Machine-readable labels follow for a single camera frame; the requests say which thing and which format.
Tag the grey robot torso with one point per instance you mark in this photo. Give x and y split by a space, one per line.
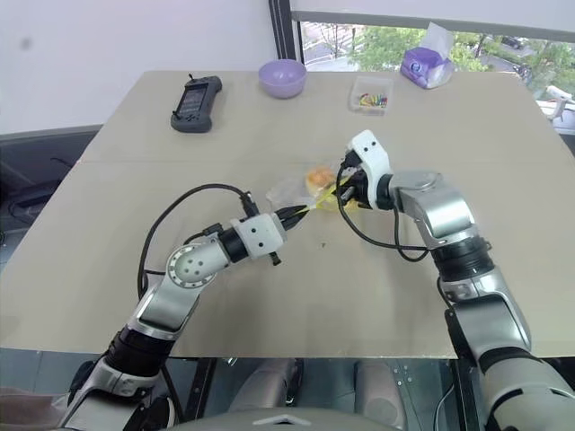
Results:
287 419

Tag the round golden melon bread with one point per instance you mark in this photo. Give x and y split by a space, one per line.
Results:
319 177

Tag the purple bowl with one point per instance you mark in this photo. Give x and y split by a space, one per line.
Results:
282 78

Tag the pinkish beige cloth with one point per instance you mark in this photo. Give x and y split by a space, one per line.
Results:
27 410

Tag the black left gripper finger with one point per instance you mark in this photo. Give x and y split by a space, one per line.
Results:
301 218
296 209

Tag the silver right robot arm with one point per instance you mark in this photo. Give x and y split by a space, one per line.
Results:
476 278

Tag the black sneaker white sole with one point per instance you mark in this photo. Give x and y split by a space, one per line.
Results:
81 375
165 410

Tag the purple tissue pack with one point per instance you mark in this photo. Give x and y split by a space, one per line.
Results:
424 67

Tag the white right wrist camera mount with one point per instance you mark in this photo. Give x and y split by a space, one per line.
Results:
375 157

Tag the dark grey handheld controller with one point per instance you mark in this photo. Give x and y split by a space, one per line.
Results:
195 105

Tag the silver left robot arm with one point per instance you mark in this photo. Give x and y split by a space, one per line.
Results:
166 305

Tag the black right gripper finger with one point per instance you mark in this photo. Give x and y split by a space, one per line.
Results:
343 178
346 196

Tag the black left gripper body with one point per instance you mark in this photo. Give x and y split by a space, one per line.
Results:
288 222

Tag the black window frame post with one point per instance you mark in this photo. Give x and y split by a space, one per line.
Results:
283 27

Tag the grey rounded robot leg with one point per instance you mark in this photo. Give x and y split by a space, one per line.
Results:
379 386
265 381

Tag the clear zip bag yellow seal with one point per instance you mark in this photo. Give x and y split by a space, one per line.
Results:
287 190

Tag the dark grey sofa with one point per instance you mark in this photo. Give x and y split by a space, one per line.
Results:
31 175

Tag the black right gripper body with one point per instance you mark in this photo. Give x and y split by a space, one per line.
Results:
359 186

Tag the white device outside window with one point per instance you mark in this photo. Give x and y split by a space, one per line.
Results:
559 101

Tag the clear box of coloured clips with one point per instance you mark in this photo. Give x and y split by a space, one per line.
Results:
371 95

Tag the grey roller blind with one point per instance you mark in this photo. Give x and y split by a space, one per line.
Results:
449 9

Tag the black table leg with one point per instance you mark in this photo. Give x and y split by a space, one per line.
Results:
465 395
200 386

